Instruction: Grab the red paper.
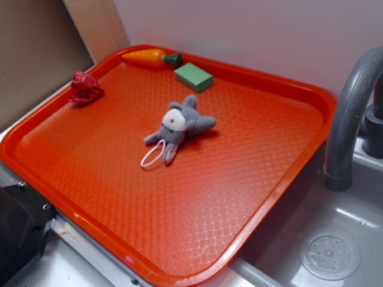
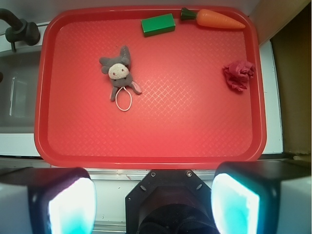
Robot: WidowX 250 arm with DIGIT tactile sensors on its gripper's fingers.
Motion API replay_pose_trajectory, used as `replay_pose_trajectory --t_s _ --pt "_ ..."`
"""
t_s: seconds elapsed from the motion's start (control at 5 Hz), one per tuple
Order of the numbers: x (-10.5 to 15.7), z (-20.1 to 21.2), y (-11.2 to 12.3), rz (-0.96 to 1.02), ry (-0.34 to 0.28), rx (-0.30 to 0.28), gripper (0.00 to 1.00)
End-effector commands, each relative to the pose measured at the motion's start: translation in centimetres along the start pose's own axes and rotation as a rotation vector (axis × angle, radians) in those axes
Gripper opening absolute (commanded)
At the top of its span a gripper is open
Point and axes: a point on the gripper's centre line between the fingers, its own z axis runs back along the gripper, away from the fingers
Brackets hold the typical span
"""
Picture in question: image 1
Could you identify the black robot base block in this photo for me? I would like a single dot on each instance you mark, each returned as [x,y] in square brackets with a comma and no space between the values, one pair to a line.
[25,222]

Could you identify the orange plastic tray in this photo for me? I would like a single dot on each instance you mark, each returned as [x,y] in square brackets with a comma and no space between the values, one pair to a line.
[177,224]

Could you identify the grey plush mouse toy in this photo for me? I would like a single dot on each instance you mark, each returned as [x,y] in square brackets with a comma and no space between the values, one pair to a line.
[180,121]

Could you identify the green rectangular block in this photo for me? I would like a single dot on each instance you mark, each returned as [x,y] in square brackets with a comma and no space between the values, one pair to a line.
[193,77]

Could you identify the orange toy carrot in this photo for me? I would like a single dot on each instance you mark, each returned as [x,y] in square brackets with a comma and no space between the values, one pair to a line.
[153,58]

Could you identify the crumpled red paper ball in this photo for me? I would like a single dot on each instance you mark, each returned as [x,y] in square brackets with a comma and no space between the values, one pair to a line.
[85,88]

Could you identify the grey toy faucet spout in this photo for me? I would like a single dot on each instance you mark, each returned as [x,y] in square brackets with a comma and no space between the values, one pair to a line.
[356,96]

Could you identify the grey toy sink basin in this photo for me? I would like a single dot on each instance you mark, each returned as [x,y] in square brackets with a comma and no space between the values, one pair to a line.
[271,255]

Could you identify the round grey sink drain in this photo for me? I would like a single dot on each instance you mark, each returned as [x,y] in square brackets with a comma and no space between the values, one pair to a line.
[330,255]

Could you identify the brown cardboard panel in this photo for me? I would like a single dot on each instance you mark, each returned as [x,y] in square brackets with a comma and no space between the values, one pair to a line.
[44,42]

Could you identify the dark grey faucet handle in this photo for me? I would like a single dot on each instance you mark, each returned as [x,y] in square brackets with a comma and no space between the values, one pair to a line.
[373,121]

